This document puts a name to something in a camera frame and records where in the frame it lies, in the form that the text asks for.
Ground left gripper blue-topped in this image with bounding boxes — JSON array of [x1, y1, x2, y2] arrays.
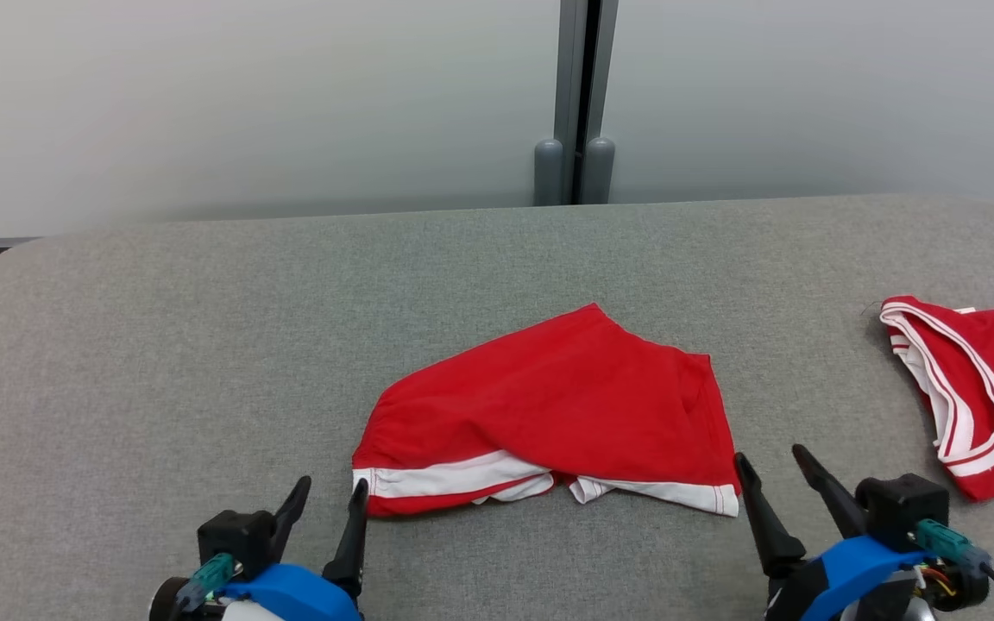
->
[[221, 476, 370, 621]]

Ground right gripper blue-topped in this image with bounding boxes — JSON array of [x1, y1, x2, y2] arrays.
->
[[733, 444, 929, 621]]

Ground red basketball shorts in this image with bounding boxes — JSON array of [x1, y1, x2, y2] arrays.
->
[[352, 302, 741, 518]]

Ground left cable with teal plug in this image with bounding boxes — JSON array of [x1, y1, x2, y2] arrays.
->
[[172, 552, 237, 617]]

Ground cable with teal plug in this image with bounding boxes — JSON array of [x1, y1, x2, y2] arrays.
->
[[914, 519, 994, 621], [172, 552, 237, 617]]

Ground right cable with teal plug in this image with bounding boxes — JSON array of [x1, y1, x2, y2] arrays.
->
[[914, 519, 994, 621]]

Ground grey cylindrical post bumper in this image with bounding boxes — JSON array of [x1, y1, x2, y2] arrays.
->
[[534, 138, 565, 206], [582, 136, 616, 204]]

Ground grey vertical partition post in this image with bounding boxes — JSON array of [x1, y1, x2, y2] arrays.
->
[[554, 0, 620, 205]]

